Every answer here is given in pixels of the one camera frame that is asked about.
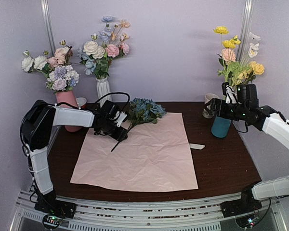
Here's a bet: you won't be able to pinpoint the pink wrapping paper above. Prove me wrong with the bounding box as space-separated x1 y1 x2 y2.
70 113 198 193

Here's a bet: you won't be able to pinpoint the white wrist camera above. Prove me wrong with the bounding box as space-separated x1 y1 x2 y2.
114 111 128 127
222 82 238 103

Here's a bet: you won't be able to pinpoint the right round status board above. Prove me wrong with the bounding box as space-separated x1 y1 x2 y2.
235 212 264 230

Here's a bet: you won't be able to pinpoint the white ribbed vase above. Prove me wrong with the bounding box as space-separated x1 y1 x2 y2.
96 77 112 107

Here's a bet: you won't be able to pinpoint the round status board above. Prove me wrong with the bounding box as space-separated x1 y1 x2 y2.
42 214 64 230
235 212 264 230

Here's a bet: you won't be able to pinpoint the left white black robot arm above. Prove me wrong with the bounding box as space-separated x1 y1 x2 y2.
20 100 128 218

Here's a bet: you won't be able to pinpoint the red white bowl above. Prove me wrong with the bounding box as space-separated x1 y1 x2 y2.
76 97 87 109

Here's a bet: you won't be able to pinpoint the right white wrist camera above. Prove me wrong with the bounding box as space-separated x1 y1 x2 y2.
222 82 238 103

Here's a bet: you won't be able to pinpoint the right aluminium post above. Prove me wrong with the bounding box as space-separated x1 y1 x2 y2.
225 0 253 100

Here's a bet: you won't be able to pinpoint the cream yellow rose stem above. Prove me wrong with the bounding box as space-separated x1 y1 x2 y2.
235 61 265 85

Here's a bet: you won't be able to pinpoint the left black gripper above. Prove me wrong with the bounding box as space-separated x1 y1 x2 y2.
99 119 127 142

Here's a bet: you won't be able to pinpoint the aluminium post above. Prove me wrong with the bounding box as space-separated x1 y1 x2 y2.
40 0 55 55
225 0 253 100

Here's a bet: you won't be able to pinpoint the pastel flowers in pink vase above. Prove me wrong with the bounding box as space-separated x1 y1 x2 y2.
21 39 79 93

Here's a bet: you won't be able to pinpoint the small yellow flower stem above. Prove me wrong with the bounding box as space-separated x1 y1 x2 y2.
213 26 241 51

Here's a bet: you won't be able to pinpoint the cream printed ribbon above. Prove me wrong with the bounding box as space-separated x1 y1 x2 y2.
189 143 205 150

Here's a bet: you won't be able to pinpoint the blue hydrangea stem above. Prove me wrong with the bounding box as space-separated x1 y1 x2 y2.
127 98 167 134

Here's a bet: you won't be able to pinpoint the pink vase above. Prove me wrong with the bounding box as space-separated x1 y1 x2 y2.
55 90 81 132

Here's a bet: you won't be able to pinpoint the pink peony stem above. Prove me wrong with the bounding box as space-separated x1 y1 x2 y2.
219 48 236 70

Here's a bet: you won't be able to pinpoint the white carnation stem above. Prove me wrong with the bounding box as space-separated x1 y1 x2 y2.
239 32 261 67

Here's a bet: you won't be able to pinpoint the left aluminium post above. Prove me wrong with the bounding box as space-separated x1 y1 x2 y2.
40 0 55 55

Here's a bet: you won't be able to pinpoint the left round status board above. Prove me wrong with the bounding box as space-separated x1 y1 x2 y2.
42 214 64 230

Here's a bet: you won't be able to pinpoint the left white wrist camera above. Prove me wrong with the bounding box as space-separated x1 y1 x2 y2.
114 111 128 127

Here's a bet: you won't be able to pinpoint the cream floral mug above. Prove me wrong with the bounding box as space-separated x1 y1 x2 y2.
202 93 220 119

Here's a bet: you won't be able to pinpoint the pastel flowers in white vase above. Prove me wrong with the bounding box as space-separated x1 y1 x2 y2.
78 15 131 79

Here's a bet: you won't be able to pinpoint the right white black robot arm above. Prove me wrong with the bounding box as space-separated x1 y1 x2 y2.
204 82 289 218

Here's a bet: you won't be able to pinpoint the teal vase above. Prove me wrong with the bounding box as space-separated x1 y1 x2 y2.
211 116 232 138

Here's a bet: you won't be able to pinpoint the aluminium rail base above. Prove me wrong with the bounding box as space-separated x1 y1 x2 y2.
9 189 289 231

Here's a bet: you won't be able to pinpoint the left black cable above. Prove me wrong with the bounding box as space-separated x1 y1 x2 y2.
55 91 131 115

